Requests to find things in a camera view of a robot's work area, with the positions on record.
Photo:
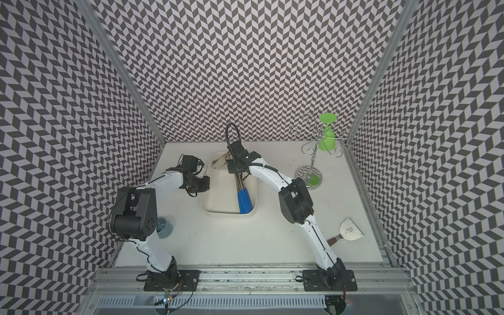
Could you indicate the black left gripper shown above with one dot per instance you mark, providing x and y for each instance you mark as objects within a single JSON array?
[{"x": 205, "y": 188}]

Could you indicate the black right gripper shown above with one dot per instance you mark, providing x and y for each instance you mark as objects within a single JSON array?
[{"x": 231, "y": 169}]

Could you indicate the cream plastic storage box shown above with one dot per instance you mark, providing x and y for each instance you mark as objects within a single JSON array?
[{"x": 221, "y": 200}]

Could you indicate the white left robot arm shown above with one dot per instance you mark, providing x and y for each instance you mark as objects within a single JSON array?
[{"x": 134, "y": 215}]

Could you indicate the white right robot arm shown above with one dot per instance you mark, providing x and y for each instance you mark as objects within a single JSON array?
[{"x": 296, "y": 206}]

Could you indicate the grey tape roll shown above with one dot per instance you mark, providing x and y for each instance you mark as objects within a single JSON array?
[{"x": 164, "y": 228}]

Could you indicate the chrome stand with green cups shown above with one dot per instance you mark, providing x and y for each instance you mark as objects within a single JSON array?
[{"x": 324, "y": 139}]

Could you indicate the grey metal corner profile left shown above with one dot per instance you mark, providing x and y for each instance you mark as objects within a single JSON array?
[{"x": 129, "y": 139}]

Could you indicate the grey metal corner profile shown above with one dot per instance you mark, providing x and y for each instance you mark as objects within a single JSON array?
[
  {"x": 129, "y": 139},
  {"x": 387, "y": 132}
]

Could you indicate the grey metal corner profile right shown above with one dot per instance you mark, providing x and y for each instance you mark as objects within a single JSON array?
[{"x": 387, "y": 132}]

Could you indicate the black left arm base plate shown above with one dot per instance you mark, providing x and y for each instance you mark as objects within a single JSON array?
[{"x": 181, "y": 281}]

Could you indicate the brown handle scraper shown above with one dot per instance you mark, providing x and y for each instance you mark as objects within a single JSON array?
[{"x": 348, "y": 231}]

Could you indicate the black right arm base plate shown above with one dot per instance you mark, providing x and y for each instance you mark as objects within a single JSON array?
[{"x": 315, "y": 280}]

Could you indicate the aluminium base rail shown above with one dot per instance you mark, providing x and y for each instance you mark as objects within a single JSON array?
[{"x": 381, "y": 290}]

